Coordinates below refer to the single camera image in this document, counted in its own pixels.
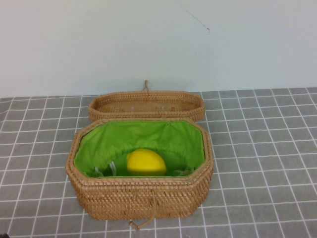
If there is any woven rattan basket lid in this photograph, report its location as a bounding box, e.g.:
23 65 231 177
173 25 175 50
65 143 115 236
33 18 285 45
88 79 206 122

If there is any white drawstring cord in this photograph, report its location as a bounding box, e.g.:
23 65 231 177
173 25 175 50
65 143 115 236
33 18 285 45
93 160 117 178
172 168 194 177

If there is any grey white checked tablecloth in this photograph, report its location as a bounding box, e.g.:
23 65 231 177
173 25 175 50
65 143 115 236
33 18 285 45
0 87 317 238

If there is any tan cord with wooden toggle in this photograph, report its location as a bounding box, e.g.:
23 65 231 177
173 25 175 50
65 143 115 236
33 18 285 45
128 192 156 228

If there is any woven rattan basket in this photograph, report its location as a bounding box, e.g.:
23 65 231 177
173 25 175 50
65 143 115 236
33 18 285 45
65 118 215 221

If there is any green fabric basket liner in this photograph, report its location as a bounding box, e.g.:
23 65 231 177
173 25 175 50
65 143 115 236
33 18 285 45
74 120 205 179

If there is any yellow lemon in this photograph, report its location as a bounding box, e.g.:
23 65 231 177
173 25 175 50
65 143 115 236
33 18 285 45
126 148 167 177

